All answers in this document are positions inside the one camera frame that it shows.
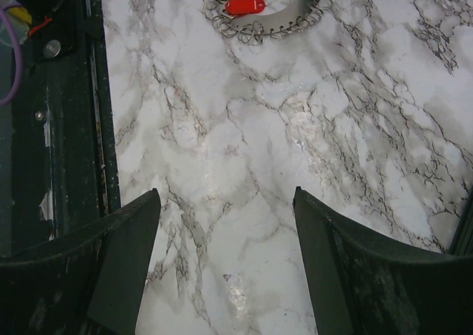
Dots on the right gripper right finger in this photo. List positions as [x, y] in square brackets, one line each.
[363, 282]

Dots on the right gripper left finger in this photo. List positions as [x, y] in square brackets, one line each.
[90, 281]

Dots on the red key tag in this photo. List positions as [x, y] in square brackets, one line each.
[244, 7]

